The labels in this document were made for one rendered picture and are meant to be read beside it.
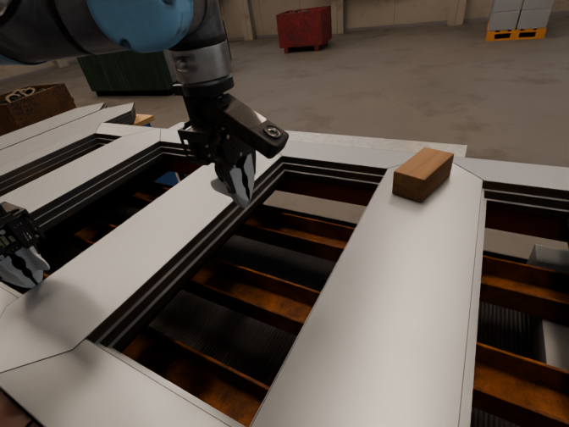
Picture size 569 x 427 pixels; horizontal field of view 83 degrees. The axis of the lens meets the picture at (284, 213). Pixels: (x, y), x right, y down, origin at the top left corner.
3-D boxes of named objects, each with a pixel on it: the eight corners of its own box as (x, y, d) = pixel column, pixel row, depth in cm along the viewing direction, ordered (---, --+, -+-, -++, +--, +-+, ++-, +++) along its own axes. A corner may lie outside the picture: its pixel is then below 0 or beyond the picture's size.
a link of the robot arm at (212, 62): (237, 37, 42) (198, 51, 37) (244, 74, 45) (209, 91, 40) (194, 40, 46) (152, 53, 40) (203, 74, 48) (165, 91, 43)
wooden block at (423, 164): (421, 168, 68) (424, 146, 65) (450, 175, 64) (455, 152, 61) (391, 193, 62) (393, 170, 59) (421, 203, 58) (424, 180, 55)
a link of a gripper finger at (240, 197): (223, 202, 58) (210, 156, 53) (251, 207, 55) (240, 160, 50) (213, 212, 56) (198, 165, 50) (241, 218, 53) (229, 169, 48)
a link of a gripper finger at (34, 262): (53, 294, 52) (19, 252, 47) (34, 284, 55) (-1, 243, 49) (71, 280, 54) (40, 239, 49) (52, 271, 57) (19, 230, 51)
